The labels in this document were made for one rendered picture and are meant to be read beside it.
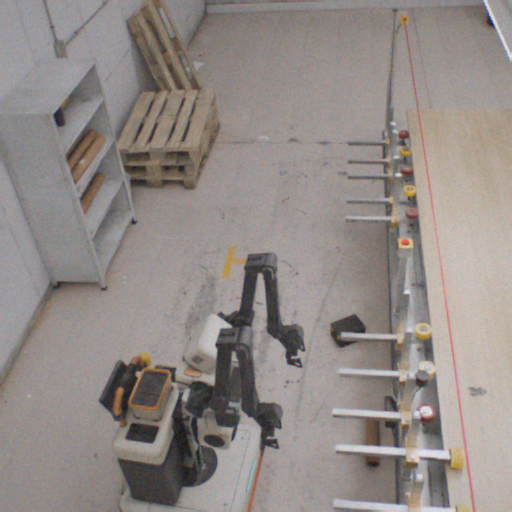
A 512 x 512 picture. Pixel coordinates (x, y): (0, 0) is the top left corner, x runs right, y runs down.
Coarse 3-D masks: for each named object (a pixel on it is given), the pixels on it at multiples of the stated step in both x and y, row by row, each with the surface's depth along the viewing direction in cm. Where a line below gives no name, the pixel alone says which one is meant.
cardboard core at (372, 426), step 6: (366, 420) 370; (372, 420) 366; (378, 420) 367; (366, 426) 367; (372, 426) 363; (378, 426) 365; (366, 432) 364; (372, 432) 360; (378, 432) 362; (366, 438) 361; (372, 438) 357; (378, 438) 358; (366, 444) 357; (372, 444) 354; (378, 444) 355; (366, 456) 352; (366, 462) 349; (372, 462) 353; (378, 462) 348
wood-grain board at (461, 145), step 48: (432, 144) 444; (480, 144) 439; (432, 192) 399; (480, 192) 394; (432, 240) 362; (480, 240) 358; (432, 288) 331; (480, 288) 328; (432, 336) 306; (480, 336) 303; (480, 384) 281; (480, 432) 262; (480, 480) 246
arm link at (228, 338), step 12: (228, 336) 221; (240, 336) 219; (252, 336) 222; (216, 348) 223; (228, 348) 220; (216, 360) 229; (228, 360) 227; (216, 372) 233; (228, 372) 232; (216, 384) 238; (228, 384) 239; (216, 396) 240; (216, 408) 245
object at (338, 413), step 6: (336, 414) 281; (342, 414) 280; (348, 414) 280; (354, 414) 279; (360, 414) 279; (366, 414) 279; (372, 414) 279; (378, 414) 278; (384, 414) 278; (390, 414) 278; (396, 414) 278; (384, 420) 279; (390, 420) 278; (396, 420) 277
